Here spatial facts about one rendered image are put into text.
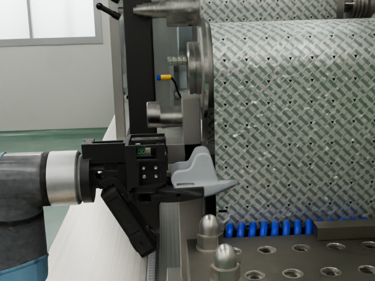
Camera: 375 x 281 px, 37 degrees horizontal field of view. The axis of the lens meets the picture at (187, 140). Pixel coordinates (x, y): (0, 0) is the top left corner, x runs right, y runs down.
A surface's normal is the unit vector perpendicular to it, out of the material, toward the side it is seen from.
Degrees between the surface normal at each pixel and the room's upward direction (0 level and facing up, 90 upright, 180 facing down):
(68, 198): 118
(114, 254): 0
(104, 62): 90
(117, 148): 90
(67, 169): 61
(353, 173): 90
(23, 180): 76
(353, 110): 90
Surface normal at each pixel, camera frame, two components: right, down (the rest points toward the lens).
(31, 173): 0.02, -0.28
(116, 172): 0.04, 0.22
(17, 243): 0.27, 0.21
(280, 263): -0.03, -0.97
